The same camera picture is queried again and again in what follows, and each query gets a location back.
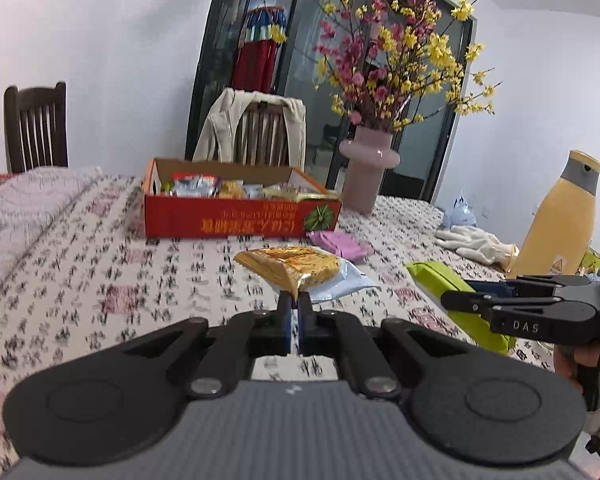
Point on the person's right hand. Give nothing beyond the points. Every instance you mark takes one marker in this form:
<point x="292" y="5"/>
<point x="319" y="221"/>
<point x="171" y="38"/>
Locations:
<point x="567" y="365"/>

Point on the yellow bottle with grey lid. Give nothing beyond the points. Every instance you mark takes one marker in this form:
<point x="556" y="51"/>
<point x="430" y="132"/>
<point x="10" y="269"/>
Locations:
<point x="560" y="230"/>

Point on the pink vase with blossom branches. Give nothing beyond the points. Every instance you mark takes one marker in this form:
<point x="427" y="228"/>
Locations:
<point x="425" y="160"/>

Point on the dark wooden chair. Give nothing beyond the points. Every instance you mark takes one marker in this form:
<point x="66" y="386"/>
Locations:
<point x="35" y="125"/>

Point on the slatted wooden chair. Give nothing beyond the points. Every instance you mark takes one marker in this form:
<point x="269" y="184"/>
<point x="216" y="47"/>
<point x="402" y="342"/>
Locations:
<point x="262" y="135"/>

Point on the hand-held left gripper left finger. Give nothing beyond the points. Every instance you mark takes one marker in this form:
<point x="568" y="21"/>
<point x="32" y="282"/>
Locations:
<point x="282" y="325"/>

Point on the green snack bar wrapper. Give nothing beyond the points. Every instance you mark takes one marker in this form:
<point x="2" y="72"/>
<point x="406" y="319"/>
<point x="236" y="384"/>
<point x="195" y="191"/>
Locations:
<point x="430" y="275"/>

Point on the gold foil snack pouch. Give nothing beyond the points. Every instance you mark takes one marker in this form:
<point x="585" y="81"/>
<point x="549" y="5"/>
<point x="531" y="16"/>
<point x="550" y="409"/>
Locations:
<point x="295" y="265"/>

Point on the white cloth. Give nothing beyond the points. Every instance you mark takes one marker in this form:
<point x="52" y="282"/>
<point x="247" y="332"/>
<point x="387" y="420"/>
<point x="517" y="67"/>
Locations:
<point x="475" y="245"/>

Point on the pink glass vase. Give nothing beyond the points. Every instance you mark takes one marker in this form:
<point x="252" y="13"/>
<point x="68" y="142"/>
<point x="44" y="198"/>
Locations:
<point x="362" y="175"/>

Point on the red hanging garment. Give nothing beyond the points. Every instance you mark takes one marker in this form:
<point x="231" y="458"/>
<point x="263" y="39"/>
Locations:
<point x="255" y="65"/>

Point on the chair with beige jacket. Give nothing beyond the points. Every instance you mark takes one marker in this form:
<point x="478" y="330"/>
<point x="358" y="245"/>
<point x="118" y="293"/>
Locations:
<point x="220" y="125"/>

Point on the pink snack sachet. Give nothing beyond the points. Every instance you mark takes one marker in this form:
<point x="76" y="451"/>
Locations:
<point x="337" y="245"/>

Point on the yellow and pink blossom branches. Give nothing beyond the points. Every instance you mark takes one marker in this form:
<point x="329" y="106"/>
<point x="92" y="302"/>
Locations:
<point x="380" y="60"/>

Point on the pink grey woven cloth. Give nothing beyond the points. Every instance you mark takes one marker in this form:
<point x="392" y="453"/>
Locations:
<point x="30" y="210"/>

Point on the blue and white plastic pack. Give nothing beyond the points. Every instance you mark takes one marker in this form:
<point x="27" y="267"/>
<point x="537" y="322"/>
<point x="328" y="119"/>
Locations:
<point x="460" y="215"/>

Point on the pile of assorted snack packets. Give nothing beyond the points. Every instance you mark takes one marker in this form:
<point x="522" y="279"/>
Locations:
<point x="230" y="187"/>

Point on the red cardboard box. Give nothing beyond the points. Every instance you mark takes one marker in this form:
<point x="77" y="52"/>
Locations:
<point x="240" y="220"/>

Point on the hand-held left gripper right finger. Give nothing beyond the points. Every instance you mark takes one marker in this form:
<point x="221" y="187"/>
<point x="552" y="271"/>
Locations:
<point x="306" y="325"/>

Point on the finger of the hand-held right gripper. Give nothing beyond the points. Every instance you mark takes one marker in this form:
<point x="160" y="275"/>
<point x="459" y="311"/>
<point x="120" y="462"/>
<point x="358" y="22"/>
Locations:
<point x="490" y="289"/>
<point x="510" y="303"/>

